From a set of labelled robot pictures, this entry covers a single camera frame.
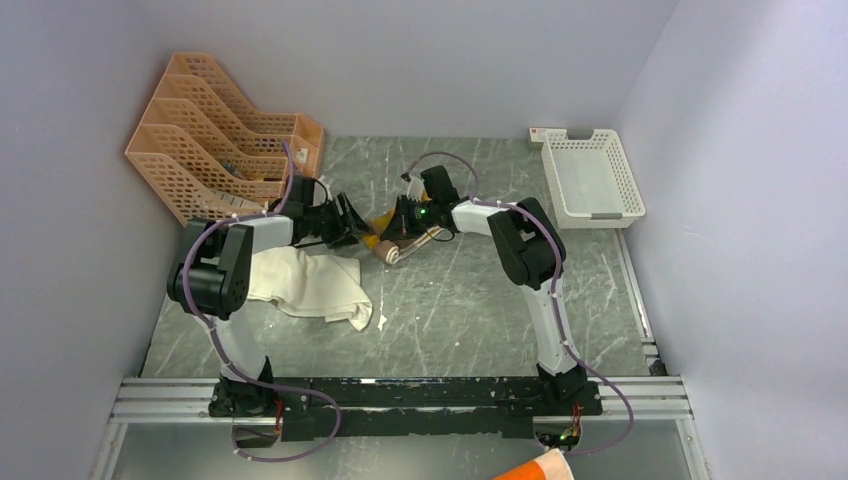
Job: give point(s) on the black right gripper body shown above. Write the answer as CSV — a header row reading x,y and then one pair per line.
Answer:
x,y
420,215

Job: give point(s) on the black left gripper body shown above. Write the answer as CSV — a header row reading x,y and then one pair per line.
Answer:
x,y
326,222

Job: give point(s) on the yellow brown bear towel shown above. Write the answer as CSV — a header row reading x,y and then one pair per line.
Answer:
x,y
393,251

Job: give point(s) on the white towel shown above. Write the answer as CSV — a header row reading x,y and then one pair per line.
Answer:
x,y
302,285

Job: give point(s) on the white plastic basket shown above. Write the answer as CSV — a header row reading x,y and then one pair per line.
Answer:
x,y
590,180

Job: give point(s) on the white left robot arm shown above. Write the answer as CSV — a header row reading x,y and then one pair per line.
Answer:
x,y
220,266

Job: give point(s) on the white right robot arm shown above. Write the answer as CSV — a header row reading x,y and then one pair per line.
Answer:
x,y
532,256

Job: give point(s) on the small white red box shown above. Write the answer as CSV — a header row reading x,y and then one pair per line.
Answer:
x,y
536,137

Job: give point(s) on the orange plastic file rack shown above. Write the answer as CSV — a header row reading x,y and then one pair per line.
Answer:
x,y
208,152

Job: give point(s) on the orange white striped object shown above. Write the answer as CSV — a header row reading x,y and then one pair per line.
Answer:
x,y
551,465

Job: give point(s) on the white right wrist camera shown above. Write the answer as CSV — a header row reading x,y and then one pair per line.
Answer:
x,y
415,187

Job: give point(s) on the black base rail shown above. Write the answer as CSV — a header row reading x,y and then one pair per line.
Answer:
x,y
312,408

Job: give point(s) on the aluminium frame rail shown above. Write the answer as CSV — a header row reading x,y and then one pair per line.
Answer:
x,y
185,400

